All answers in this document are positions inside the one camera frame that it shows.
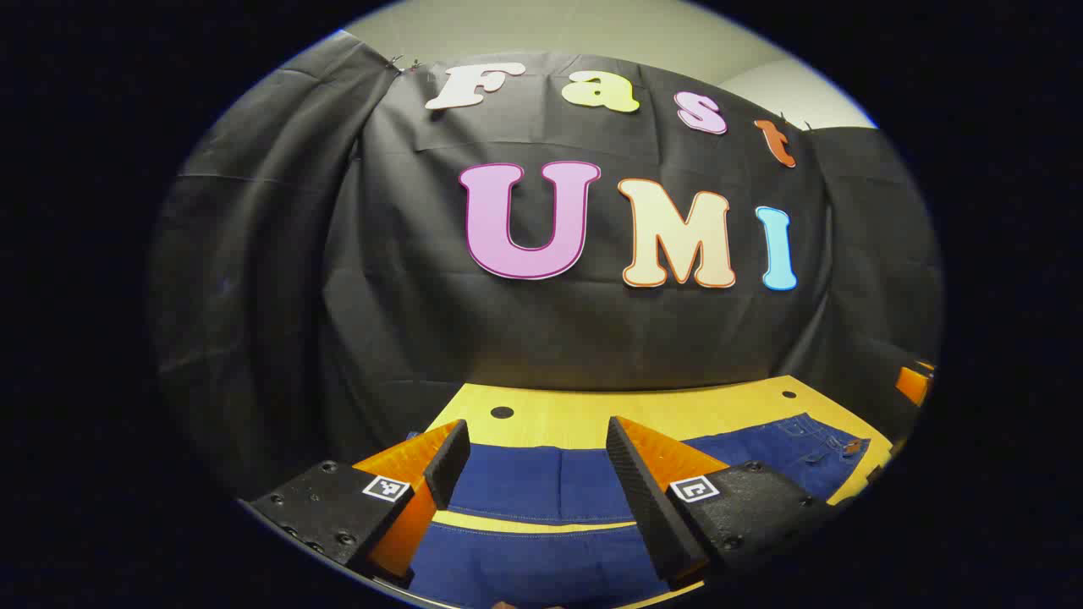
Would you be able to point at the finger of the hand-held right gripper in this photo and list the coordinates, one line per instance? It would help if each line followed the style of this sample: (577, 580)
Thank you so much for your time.
(915, 382)

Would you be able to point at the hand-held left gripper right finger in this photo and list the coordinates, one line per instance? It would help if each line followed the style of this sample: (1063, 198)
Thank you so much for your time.
(643, 499)

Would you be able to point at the blue denim jeans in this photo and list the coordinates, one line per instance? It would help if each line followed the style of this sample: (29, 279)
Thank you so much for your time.
(525, 482)

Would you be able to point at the black backdrop cloth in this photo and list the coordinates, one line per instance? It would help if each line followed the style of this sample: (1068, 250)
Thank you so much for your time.
(406, 279)

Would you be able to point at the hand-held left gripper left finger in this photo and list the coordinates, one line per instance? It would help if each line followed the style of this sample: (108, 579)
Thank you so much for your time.
(448, 465)

